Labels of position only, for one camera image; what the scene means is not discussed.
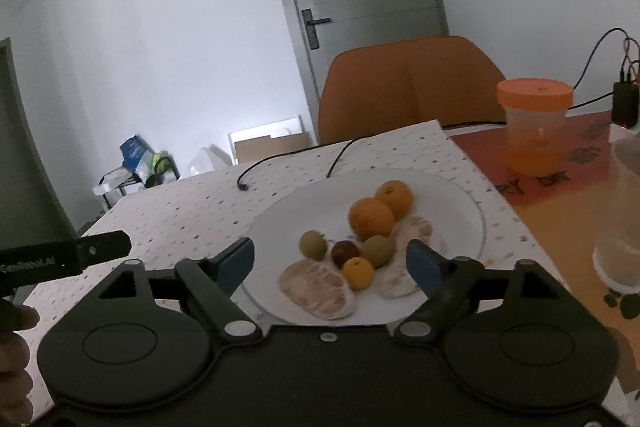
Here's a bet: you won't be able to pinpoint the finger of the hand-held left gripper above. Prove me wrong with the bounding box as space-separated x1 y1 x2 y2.
75 231 133 272

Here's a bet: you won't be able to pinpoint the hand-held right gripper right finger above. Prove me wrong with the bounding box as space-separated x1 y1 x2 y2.
394 240 556 348

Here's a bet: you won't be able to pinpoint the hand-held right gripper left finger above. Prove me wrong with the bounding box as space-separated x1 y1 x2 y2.
97 238 263 348

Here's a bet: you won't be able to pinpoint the small pomelo piece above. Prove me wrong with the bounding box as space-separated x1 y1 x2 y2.
374 216 435 299

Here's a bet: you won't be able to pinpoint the white plate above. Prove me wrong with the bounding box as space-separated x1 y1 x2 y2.
239 168 487 327

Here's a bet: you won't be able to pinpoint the medium orange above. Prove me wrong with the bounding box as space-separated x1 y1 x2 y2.
341 257 375 291

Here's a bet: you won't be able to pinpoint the large orange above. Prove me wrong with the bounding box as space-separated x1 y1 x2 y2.
348 198 397 242

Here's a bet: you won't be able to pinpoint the green kiwi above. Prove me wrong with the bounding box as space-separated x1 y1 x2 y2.
299 230 329 260
361 235 397 269

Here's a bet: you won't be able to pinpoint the dark red fruit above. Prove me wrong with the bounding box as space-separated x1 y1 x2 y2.
331 241 362 269

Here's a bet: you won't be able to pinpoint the large pomelo piece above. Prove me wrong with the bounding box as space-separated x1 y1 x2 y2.
278 259 357 321

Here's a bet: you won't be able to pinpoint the person's left hand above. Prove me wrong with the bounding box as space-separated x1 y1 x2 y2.
0 299 41 427

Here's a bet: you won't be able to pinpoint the black metal rack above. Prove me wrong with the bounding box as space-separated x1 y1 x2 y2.
92 157 181 211

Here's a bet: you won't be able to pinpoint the white dotted tablecloth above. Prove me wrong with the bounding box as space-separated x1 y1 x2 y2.
15 119 571 343

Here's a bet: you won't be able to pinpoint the blue bag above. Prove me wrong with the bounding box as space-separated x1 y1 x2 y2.
120 135 152 172

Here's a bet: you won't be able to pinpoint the clear plastic bag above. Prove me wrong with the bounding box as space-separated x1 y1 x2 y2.
189 146 234 180

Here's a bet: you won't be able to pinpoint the green framed door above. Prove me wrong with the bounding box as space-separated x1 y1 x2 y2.
0 38 77 239

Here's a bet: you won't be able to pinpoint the cardboard box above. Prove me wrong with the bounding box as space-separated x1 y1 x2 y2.
228 115 314 166

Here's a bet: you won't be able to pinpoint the orange printed table mat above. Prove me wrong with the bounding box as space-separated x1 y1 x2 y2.
445 109 640 413

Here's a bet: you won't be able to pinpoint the orange lid plastic jar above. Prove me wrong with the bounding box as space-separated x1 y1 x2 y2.
496 78 575 176

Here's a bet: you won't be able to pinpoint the orange chair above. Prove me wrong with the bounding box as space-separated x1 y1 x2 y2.
318 36 507 145

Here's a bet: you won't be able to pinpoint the clear glass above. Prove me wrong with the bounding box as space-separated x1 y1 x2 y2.
592 139 640 296

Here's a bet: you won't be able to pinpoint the black power adapter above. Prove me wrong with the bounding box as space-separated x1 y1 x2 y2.
612 81 640 128

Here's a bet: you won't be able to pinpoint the dark door handle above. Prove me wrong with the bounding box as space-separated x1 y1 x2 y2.
302 8 332 50

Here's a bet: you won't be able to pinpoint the thin black cable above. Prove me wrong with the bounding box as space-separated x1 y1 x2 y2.
572 28 640 90

